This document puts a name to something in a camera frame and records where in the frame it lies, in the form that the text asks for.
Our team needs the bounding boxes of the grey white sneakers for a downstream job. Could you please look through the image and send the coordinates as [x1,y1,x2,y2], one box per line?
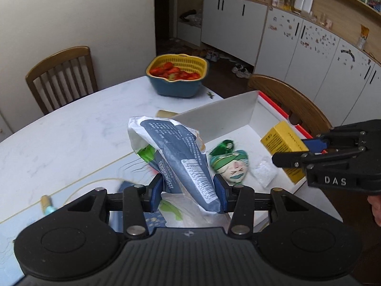
[231,63,252,79]

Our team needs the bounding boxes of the wooden wall shelf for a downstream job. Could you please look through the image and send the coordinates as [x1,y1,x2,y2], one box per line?
[271,0,381,64]

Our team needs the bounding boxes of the white cabinet with stickers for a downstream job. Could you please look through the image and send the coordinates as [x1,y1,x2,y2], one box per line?
[254,6,381,126]

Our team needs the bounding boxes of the yellow standing packet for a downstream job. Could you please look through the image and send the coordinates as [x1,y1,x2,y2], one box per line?
[357,25,370,50]

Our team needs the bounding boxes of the yellow carton box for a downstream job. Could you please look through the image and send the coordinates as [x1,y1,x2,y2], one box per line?
[260,121,311,184]

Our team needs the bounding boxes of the white rectangular containers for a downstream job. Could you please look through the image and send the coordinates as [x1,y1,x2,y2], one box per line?
[295,0,315,14]

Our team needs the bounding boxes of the wooden slat chair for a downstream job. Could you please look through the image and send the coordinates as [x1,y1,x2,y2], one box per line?
[25,46,99,116]

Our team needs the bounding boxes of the thin yellow cord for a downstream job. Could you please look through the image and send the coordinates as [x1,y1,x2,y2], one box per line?
[0,152,133,225]

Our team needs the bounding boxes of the low white open shelf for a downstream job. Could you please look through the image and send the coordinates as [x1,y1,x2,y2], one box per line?
[177,19,203,47]

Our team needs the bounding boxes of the yellow colander basket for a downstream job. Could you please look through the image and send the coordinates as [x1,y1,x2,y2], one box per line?
[146,54,208,82]

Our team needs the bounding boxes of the pile of strawberries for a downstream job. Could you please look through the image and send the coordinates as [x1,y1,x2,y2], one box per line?
[150,62,201,80]

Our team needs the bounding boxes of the green white plastic bag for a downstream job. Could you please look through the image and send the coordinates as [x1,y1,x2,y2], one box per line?
[136,144,186,228]

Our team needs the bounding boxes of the wooden curved back chair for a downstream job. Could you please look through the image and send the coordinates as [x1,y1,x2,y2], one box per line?
[248,74,333,139]

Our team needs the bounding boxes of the person's right hand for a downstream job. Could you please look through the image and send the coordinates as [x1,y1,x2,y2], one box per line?
[367,195,381,227]

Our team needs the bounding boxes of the white cabinet with black handles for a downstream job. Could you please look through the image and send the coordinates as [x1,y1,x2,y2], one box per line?
[201,0,268,66]

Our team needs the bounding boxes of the blue white snack packet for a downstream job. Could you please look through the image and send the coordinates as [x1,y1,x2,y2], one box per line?
[127,115,222,215]

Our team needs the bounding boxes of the green tinsel ornament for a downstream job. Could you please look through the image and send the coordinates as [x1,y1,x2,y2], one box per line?
[214,139,236,156]

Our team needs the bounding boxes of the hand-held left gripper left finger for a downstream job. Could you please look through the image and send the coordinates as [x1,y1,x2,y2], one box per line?
[67,174,164,239]

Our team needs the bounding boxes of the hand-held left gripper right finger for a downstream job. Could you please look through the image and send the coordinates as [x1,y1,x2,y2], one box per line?
[214,175,311,239]

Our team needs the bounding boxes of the small clear plastic bag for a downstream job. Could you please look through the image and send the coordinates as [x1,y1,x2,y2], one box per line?
[253,158,279,188]

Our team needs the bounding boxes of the plush face pin badge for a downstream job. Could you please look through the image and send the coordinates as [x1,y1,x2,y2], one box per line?
[209,150,250,184]

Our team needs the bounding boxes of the white cardboard box red edge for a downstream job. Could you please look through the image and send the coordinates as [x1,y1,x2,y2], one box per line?
[161,90,344,236]

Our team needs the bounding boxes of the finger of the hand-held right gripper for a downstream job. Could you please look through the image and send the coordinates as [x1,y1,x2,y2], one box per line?
[301,127,368,156]
[272,147,367,169]

